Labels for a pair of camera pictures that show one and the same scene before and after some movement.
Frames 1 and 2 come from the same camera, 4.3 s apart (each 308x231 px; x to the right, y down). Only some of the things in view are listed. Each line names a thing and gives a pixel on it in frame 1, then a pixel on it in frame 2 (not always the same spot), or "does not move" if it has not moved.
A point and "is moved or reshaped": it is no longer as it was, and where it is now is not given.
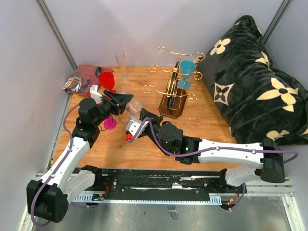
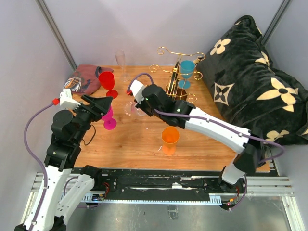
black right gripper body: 155,126 → 144,106
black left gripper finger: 122,99 → 94,106
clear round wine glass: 134,107 is moved or reshaped
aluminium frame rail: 57,32 does not move
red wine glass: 107,80 does not move
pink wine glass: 109,123 does not move
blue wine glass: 187,67 does not move
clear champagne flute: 120,57 does not move
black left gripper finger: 112,96 → 104,103
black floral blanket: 259,101 does not move
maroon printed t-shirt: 85,76 does not move
